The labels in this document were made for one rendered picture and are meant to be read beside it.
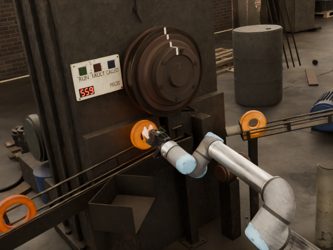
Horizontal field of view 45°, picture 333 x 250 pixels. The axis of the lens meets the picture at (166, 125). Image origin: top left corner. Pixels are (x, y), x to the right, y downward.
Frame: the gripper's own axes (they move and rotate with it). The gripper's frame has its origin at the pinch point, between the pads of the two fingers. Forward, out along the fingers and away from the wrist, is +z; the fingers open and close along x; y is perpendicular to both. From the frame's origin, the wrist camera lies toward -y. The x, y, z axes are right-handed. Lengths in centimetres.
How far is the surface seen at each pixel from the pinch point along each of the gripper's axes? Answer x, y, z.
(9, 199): 72, -10, -2
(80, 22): 19, 52, 30
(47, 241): 43, -101, 44
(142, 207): 22.0, -15.8, -32.6
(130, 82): 3.2, 25.4, 9.7
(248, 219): -67, -78, -30
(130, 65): 1.7, 33.1, 12.4
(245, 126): -65, -12, -13
